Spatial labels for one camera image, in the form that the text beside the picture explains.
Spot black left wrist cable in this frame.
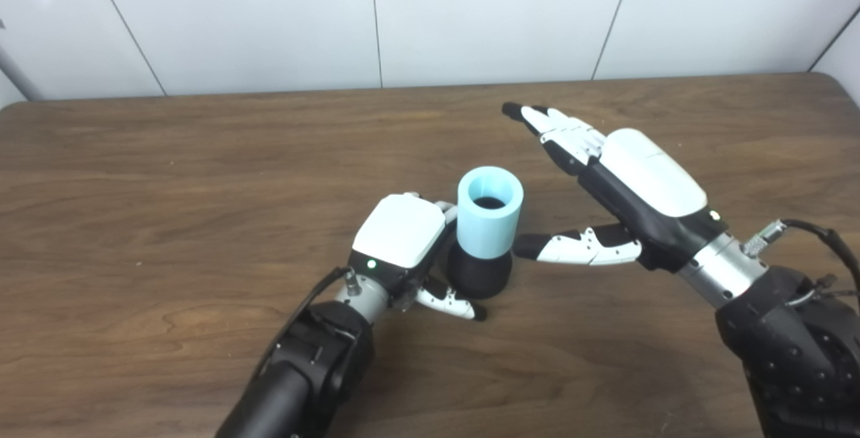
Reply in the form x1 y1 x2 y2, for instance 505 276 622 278
250 265 363 385

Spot light-blue hose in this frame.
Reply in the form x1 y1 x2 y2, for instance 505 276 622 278
456 166 524 259

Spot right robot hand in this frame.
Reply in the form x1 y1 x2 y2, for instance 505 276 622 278
501 101 728 273

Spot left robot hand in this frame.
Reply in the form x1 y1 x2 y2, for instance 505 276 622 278
347 191 488 322

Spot black nozzle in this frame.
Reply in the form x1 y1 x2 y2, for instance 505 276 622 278
447 242 513 300

